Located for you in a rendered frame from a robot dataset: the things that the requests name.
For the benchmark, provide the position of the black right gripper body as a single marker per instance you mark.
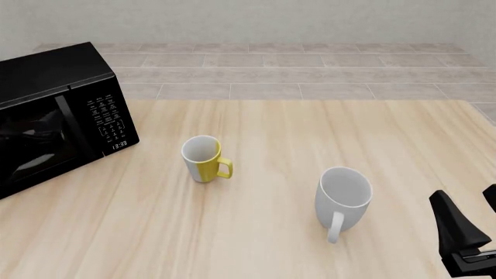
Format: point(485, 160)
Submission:
point(470, 263)

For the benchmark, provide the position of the black microwave oven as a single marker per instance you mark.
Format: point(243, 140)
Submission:
point(46, 116)

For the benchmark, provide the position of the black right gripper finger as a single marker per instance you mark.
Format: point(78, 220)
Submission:
point(490, 195)
point(455, 226)

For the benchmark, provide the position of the yellow and white mug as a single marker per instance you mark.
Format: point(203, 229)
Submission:
point(205, 165)

